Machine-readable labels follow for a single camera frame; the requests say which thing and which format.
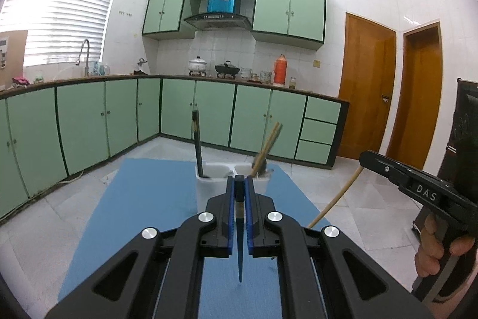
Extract green base cabinets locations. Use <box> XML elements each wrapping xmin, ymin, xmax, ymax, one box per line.
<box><xmin>0</xmin><ymin>74</ymin><xmax>350</xmax><ymax>219</ymax></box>

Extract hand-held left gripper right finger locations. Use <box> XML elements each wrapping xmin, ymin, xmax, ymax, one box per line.
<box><xmin>243</xmin><ymin>174</ymin><xmax>428</xmax><ymax>319</ymax></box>

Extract light wooden chopstick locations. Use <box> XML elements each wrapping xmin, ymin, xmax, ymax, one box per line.
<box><xmin>252</xmin><ymin>122</ymin><xmax>281</xmax><ymax>178</ymax></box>
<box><xmin>305</xmin><ymin>166</ymin><xmax>364</xmax><ymax>229</ymax></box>

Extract black wok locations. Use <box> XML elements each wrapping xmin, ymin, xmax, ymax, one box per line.
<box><xmin>215</xmin><ymin>60</ymin><xmax>241</xmax><ymax>79</ymax></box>

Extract white window blind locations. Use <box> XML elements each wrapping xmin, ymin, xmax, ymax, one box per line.
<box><xmin>0</xmin><ymin>0</ymin><xmax>128</xmax><ymax>67</ymax></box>

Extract blue box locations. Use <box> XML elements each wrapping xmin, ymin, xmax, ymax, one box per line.
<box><xmin>207</xmin><ymin>0</ymin><xmax>240</xmax><ymax>14</ymax></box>

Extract cardboard box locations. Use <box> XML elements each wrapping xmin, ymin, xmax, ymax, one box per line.
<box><xmin>0</xmin><ymin>30</ymin><xmax>28</xmax><ymax>90</ymax></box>

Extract wooden door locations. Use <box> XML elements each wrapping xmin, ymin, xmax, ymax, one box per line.
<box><xmin>384</xmin><ymin>22</ymin><xmax>444</xmax><ymax>170</ymax></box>
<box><xmin>338</xmin><ymin>12</ymin><xmax>397</xmax><ymax>160</ymax></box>

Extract blue mat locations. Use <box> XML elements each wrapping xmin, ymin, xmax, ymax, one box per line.
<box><xmin>58</xmin><ymin>158</ymin><xmax>331</xmax><ymax>319</ymax></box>

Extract black range hood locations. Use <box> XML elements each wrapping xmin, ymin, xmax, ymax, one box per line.
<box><xmin>183</xmin><ymin>13</ymin><xmax>252</xmax><ymax>31</ymax></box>

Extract dark chopstick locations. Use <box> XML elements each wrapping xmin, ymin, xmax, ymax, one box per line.
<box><xmin>191</xmin><ymin>110</ymin><xmax>205</xmax><ymax>179</ymax></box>

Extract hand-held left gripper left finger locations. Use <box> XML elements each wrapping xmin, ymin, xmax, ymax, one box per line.
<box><xmin>45</xmin><ymin>174</ymin><xmax>240</xmax><ymax>319</ymax></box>

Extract metal kitchen faucet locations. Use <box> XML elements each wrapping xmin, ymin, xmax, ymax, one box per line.
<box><xmin>76</xmin><ymin>39</ymin><xmax>91</xmax><ymax>77</ymax></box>

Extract white cable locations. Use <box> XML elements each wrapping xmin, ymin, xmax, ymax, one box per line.
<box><xmin>56</xmin><ymin>170</ymin><xmax>85</xmax><ymax>186</ymax></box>

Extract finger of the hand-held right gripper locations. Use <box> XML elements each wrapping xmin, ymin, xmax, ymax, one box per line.
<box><xmin>358</xmin><ymin>149</ymin><xmax>412</xmax><ymax>190</ymax></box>

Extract clear plastic container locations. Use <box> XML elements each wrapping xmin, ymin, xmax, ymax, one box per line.
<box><xmin>91</xmin><ymin>61</ymin><xmax>111</xmax><ymax>77</ymax></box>

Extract white plastic utensil holder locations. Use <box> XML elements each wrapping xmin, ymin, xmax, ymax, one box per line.
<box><xmin>195</xmin><ymin>162</ymin><xmax>275</xmax><ymax>215</ymax></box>

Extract person's right hand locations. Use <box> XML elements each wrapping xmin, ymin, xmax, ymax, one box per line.
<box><xmin>414</xmin><ymin>213</ymin><xmax>477</xmax><ymax>278</ymax></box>

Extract orange thermos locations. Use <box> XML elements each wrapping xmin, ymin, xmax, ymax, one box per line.
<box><xmin>274</xmin><ymin>54</ymin><xmax>289</xmax><ymax>86</ymax></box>

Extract white lidded pot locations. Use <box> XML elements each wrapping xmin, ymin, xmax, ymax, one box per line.
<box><xmin>188</xmin><ymin>56</ymin><xmax>209</xmax><ymax>76</ymax></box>

